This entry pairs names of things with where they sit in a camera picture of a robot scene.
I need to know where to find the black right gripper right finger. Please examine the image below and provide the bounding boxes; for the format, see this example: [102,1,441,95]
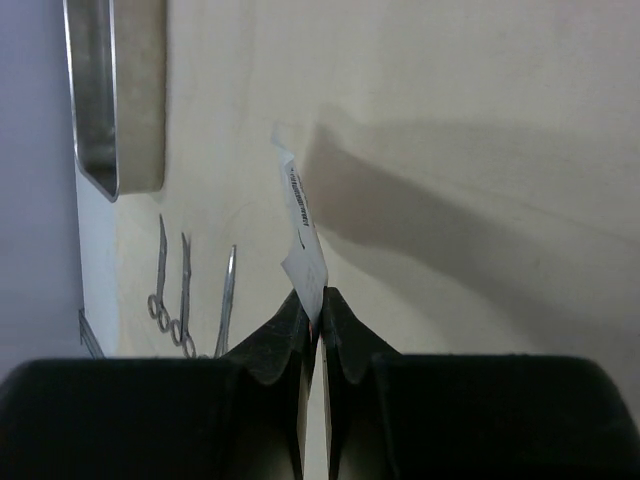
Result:
[320,287,639,479]

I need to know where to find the aluminium front rail frame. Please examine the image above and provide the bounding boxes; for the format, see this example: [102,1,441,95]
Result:
[78,308,105,359]

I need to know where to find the beige cloth wrap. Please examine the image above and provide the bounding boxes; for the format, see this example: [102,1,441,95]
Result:
[115,1,639,402]

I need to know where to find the white suture packet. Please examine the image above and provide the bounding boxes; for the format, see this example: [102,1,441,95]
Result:
[271,129,328,333]

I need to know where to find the long steel needle holder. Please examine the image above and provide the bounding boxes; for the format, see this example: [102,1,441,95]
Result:
[210,244,237,358]

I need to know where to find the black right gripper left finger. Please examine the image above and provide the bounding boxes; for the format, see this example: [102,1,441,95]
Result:
[1,294,315,479]

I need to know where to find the steel surgical scissors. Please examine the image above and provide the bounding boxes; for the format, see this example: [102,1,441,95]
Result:
[147,215,171,333]
[169,233,197,359]

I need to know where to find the stainless steel instrument tray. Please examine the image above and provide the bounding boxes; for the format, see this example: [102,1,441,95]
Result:
[63,0,168,202]

